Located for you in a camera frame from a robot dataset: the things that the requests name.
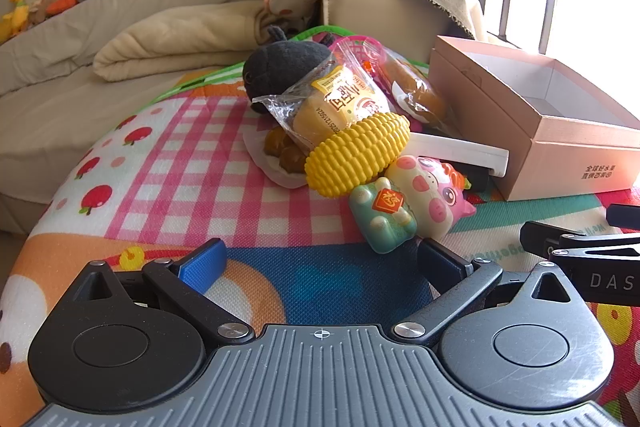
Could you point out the yellow label bread packet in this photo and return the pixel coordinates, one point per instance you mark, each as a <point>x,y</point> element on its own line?
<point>330,107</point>

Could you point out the pink spotted pig toy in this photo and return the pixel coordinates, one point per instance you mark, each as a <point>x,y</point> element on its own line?
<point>425,192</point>

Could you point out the black plush toy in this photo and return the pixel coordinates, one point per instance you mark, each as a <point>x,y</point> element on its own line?
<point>280,62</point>

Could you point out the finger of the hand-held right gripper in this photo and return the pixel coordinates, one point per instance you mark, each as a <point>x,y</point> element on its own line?
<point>625,217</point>
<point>545,234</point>

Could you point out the white rectangular block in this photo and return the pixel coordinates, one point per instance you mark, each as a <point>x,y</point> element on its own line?
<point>460,149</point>

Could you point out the pink cardboard box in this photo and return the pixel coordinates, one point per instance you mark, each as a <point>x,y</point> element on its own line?
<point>560,157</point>

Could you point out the brown plush toy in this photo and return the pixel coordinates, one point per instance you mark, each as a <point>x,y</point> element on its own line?
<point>40,9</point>

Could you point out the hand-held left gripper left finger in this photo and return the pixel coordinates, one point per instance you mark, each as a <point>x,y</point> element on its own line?
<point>202,264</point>

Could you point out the long brown bread packet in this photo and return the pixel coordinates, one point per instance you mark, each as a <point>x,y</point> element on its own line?
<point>415,92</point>

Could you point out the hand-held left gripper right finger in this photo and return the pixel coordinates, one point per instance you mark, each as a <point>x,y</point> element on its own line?
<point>440,264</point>

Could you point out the colourful printed play mat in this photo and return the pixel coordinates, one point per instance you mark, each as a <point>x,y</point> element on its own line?
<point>200,147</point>

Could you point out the yellow corn toy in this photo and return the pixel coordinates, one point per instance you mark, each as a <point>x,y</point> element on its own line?
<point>350,157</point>

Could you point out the pink toy strainer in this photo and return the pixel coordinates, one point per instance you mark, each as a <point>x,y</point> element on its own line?
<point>360,44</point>

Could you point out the green lucky cat toy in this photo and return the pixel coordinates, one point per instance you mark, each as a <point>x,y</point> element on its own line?
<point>385,227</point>

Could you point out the yellow plush toy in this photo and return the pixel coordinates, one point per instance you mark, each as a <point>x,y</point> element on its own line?
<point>15,14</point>

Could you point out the folded beige blanket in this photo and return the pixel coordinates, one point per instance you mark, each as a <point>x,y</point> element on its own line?
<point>175,37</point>

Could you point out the beige sofa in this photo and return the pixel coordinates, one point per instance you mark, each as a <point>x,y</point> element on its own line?
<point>50,107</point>

